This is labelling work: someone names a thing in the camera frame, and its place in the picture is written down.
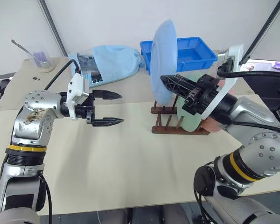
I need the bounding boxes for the green plate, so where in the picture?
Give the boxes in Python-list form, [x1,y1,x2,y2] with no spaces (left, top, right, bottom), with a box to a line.
[176,72,203,133]

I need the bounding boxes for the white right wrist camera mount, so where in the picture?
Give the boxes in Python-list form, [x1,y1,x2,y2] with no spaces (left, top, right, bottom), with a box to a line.
[202,43,245,121]

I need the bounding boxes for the blue plastic bin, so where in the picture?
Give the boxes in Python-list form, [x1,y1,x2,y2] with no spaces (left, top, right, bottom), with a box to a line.
[140,36,219,75]

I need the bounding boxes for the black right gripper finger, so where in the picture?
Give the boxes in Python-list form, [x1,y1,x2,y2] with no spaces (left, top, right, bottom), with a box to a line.
[160,75,199,100]

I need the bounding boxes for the light blue drawstring bag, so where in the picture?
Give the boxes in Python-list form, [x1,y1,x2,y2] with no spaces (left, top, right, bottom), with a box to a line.
[67,44,145,89]

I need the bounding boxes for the glass beaker with purple item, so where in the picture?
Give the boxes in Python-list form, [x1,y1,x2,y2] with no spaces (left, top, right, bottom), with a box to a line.
[25,45,56,73]

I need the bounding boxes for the grey metal frame pole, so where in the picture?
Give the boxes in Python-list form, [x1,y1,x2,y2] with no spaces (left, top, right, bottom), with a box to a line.
[37,0,68,57]

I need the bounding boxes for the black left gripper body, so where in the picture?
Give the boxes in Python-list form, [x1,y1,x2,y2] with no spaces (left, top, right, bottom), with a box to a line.
[74,92,96,119]

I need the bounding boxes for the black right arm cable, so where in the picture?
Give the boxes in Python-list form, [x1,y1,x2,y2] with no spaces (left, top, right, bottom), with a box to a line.
[217,57,280,81]

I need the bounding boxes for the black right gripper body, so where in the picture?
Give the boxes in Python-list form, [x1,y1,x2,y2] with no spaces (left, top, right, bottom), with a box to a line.
[182,74,221,115]

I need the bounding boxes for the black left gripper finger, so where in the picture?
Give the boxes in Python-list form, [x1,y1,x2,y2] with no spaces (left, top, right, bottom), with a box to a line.
[86,111,125,127]
[92,89,122,101]

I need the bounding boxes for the black metal frame pole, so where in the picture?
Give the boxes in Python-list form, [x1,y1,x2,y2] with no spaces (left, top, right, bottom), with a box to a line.
[238,0,280,66]

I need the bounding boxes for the dark rounded shape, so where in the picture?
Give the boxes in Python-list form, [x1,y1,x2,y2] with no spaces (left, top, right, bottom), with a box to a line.
[125,206,163,224]

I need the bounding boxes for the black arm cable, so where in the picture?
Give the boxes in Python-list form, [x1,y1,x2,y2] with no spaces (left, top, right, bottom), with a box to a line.
[217,57,280,81]
[44,59,81,91]

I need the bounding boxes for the brown wooden dish rack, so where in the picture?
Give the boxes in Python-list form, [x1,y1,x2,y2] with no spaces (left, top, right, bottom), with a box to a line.
[150,100,210,135]

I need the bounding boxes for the metal spoon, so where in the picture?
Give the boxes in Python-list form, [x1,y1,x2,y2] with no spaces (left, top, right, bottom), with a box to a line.
[11,39,47,65]

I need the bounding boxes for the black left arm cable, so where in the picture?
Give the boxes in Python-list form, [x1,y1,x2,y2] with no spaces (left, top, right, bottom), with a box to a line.
[44,59,81,91]

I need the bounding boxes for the blue plate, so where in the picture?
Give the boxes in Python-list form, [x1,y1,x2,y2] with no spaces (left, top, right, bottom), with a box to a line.
[150,19,178,105]

